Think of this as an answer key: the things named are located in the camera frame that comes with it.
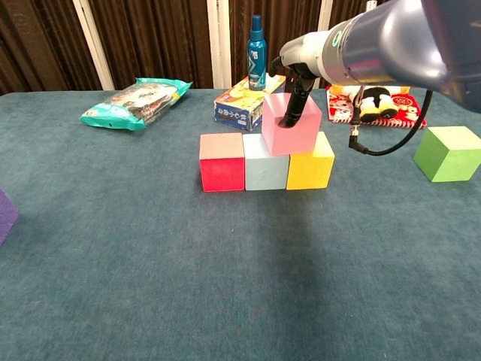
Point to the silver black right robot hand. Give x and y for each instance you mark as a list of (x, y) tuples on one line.
[(308, 52)]

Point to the pink foam cube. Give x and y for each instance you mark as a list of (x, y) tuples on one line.
[(300, 135)]

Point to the yellow foam cube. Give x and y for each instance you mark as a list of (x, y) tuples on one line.
[(310, 171)]

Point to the light blue foam cube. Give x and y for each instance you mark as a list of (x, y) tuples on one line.
[(265, 173)]

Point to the red foam cube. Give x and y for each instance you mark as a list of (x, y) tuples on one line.
[(221, 173)]

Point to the green foam cube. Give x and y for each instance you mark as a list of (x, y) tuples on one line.
[(447, 158)]

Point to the purple foam cube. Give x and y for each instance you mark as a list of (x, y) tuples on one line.
[(5, 218)]

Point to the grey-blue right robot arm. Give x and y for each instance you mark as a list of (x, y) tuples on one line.
[(394, 41)]

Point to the blue spray bottle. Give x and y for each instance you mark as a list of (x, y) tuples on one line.
[(256, 56)]

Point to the black white plush toy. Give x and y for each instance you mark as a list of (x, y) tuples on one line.
[(377, 103)]

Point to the blue yellow tissue box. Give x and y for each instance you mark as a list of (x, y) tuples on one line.
[(236, 109)]

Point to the red printed spiral notebook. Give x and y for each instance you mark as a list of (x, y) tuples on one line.
[(406, 109)]

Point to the brown pleated curtain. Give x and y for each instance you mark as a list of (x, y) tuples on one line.
[(158, 37)]

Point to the teal snack bag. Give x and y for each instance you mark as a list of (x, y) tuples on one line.
[(131, 103)]

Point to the teal felt table cloth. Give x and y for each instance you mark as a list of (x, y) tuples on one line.
[(225, 282)]

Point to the white frame post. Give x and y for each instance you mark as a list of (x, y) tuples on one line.
[(94, 49), (218, 45), (326, 7)]

